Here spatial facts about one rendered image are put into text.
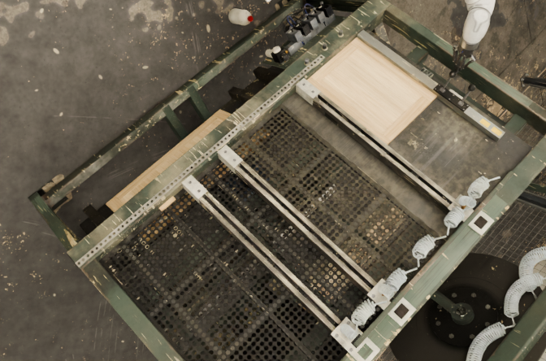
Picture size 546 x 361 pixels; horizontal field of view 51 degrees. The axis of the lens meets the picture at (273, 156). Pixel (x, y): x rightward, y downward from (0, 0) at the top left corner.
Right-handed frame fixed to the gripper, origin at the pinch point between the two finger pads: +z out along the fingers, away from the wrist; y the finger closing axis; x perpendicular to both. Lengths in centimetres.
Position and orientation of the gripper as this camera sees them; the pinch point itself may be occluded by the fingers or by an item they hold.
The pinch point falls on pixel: (457, 68)
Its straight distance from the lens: 310.4
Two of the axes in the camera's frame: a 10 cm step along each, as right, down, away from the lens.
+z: 0.3, 4.6, 8.9
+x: -7.1, 6.4, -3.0
